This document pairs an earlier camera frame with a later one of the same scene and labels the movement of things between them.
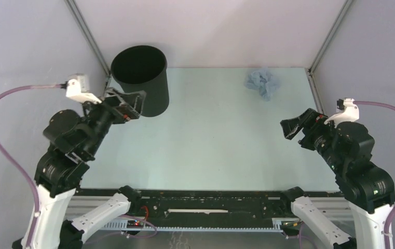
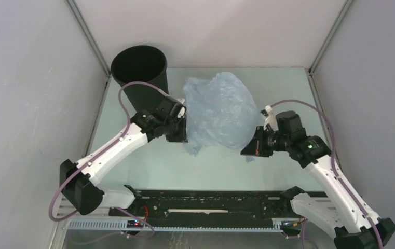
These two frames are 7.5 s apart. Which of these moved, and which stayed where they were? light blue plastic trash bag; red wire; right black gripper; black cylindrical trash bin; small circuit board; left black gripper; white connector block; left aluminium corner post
Moved: left black gripper; right black gripper; white connector block; light blue plastic trash bag
Stayed: small circuit board; black cylindrical trash bin; red wire; left aluminium corner post
